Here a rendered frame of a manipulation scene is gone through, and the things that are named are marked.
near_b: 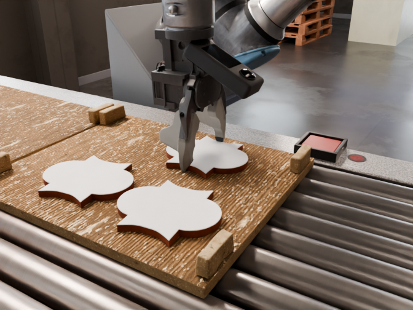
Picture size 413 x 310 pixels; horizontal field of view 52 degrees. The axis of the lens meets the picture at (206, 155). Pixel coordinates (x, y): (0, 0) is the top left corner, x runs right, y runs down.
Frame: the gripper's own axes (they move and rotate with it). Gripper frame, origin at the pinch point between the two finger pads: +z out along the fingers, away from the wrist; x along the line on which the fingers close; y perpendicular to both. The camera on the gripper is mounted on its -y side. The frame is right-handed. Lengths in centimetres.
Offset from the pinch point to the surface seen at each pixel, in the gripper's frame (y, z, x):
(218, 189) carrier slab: -6.6, 0.9, 7.7
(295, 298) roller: -22.9, 3.2, 20.5
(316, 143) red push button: -13.0, 1.9, -17.0
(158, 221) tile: -5.1, -0.2, 19.7
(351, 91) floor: 57, 92, -363
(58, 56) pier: 281, 45, -207
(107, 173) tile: 8.8, -0.8, 13.7
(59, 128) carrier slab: 31.0, -0.6, 3.1
